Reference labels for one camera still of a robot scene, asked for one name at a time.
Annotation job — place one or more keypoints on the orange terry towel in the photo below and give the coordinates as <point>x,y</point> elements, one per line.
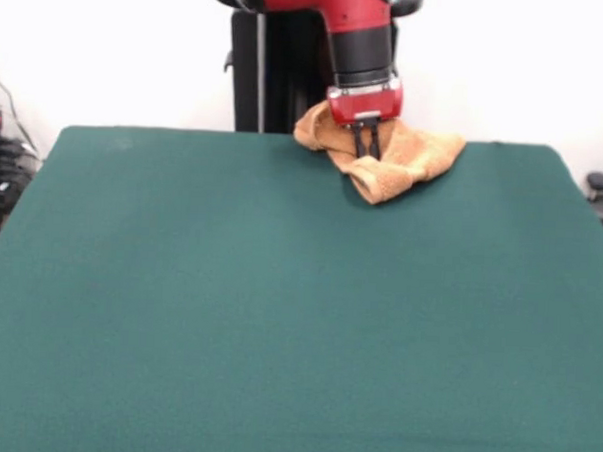
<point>420,151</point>

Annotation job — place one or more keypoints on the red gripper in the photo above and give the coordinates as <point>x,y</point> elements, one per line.
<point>367,106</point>

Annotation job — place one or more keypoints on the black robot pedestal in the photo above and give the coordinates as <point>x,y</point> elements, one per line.
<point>245,73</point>

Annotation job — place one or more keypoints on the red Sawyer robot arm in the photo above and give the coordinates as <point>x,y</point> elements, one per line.
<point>360,33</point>

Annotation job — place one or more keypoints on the dark green table cloth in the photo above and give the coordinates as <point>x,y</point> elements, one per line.
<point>296,336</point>

